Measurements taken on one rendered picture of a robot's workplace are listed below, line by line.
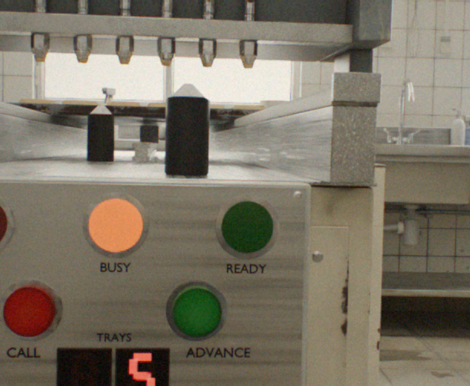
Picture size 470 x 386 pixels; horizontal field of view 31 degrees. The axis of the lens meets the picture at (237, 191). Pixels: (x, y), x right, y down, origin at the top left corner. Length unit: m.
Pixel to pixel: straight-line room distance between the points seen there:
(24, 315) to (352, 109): 0.23
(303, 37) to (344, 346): 0.79
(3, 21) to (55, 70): 3.38
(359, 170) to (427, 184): 3.50
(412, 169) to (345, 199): 3.45
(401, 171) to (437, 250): 0.83
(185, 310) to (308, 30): 0.84
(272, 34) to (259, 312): 0.81
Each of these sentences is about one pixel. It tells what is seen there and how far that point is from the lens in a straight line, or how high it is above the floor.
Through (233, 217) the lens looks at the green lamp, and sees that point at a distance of 0.52.
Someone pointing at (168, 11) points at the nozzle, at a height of 1.06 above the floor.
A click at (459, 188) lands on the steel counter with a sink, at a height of 0.69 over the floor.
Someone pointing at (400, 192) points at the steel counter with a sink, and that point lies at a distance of 4.01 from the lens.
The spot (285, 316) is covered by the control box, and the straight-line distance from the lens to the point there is 0.54.
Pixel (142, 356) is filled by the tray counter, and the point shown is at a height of 0.73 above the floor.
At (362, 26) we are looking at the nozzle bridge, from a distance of 1.29.
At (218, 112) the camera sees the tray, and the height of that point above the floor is 0.91.
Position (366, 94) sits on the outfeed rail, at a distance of 0.53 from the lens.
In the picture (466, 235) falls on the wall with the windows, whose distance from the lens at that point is 4.76.
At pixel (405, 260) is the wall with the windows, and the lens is 4.69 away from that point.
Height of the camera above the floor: 0.86
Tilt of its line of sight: 3 degrees down
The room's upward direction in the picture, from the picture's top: 1 degrees clockwise
